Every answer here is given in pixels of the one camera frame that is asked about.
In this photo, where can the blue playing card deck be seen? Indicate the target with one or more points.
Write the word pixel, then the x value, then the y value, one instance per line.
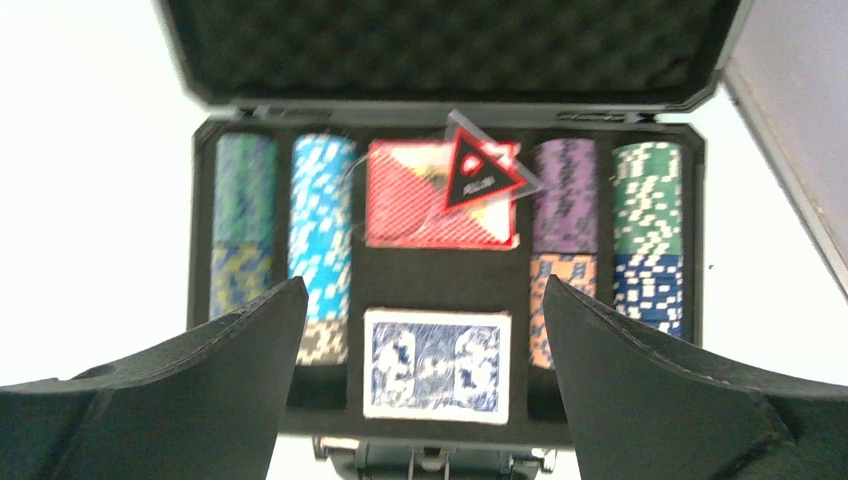
pixel 437 365

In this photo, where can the clear round dealer button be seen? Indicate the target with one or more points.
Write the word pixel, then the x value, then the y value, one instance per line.
pixel 404 181

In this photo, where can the light blue chip stack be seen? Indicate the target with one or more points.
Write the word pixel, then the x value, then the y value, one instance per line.
pixel 319 242

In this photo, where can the green navy chip stack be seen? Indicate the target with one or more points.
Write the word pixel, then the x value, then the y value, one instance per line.
pixel 648 245

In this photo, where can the purple orange chip stack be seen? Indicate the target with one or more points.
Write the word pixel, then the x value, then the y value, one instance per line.
pixel 564 230

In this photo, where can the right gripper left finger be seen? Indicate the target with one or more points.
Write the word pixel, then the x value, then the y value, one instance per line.
pixel 205 404

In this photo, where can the black poker set case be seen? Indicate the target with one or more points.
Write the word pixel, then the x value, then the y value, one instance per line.
pixel 526 70

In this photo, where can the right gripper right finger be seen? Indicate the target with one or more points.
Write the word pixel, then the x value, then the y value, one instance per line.
pixel 642 404

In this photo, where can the red playing card deck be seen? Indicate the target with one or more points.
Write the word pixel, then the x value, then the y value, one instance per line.
pixel 490 226

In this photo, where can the red black triangle button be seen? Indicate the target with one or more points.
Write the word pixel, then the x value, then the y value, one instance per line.
pixel 477 174

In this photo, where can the green blue chip stack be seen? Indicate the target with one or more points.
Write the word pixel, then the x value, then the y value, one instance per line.
pixel 245 187

